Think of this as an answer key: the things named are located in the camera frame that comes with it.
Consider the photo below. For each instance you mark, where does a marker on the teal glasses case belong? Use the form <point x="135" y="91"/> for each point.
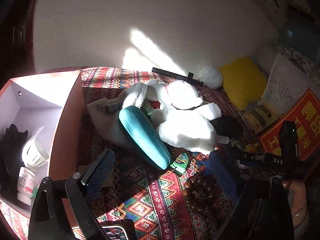
<point x="141" y="131"/>

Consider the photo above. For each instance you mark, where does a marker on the beige knitted hat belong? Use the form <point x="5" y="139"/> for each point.
<point x="104" y="114"/>

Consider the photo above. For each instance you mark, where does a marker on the smartphone on gripper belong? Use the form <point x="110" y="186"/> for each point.
<point x="120" y="229"/>

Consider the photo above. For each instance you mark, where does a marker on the patterned red tablecloth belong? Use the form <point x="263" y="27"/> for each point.
<point x="151" y="199"/>

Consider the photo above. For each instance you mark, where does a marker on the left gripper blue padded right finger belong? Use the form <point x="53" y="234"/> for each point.
<point x="224" y="177"/>

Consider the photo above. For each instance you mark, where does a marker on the brown cardboard piece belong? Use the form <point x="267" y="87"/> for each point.
<point x="109" y="180"/>

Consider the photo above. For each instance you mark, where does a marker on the white medicine bottle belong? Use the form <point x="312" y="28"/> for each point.
<point x="25" y="186"/>

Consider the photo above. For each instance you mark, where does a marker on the black metal rod tool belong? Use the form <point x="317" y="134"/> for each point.
<point x="189" y="78"/>

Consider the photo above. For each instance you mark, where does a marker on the yellow snack packet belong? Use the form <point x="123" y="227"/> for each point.
<point x="261" y="117"/>

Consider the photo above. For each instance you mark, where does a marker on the yellow fluffy cushion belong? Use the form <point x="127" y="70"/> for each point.
<point x="243" y="82"/>

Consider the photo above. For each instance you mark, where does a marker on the white fluffy ball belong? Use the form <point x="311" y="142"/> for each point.
<point x="211" y="76"/>

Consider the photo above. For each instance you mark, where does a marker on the white plush rabbit toy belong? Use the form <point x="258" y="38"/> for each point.
<point x="178" y="113"/>

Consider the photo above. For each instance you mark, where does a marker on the green snack packet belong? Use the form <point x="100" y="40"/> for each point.
<point x="180" y="164"/>

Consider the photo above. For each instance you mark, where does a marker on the red sign yellow characters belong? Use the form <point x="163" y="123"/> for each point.
<point x="305" y="114"/>

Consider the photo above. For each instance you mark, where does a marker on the black cloth item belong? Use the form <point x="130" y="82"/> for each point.
<point x="11" y="159"/>

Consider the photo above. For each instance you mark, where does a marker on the white LED light bulb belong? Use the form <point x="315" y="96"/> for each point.
<point x="34" y="156"/>

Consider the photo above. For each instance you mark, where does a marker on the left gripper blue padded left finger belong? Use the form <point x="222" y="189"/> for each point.
<point x="93" y="179"/>

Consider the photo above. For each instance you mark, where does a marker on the white embroidered pillow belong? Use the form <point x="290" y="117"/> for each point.
<point x="286" y="85"/>

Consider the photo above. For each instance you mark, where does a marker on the white and red storage box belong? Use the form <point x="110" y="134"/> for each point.
<point x="49" y="107"/>

